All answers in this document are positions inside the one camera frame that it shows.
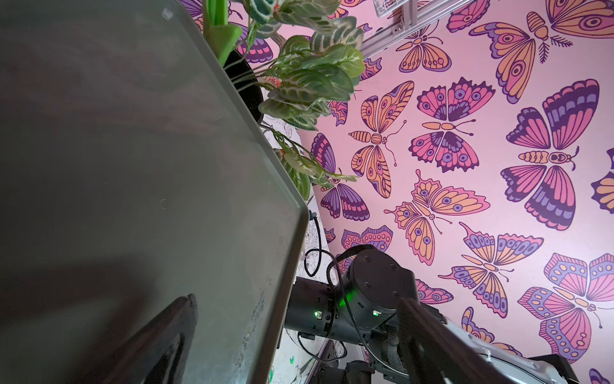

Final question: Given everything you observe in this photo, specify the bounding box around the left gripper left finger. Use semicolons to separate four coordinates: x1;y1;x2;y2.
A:
81;294;198;383

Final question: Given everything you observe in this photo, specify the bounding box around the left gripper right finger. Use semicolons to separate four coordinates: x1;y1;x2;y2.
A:
397;299;508;383

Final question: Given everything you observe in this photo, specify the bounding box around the green three-drawer cabinet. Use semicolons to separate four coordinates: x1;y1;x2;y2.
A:
1;1;308;383

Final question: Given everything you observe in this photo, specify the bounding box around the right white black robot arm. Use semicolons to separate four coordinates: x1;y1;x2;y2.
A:
284;245;577;383

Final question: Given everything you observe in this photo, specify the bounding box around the potted green plant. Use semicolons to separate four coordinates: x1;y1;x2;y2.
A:
222;0;368;203

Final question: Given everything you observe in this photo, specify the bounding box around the aluminium cage frame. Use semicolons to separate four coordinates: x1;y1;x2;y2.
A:
361;0;470;59

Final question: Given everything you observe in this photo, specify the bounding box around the white wire wall basket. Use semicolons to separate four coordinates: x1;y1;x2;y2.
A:
373;0;432;19

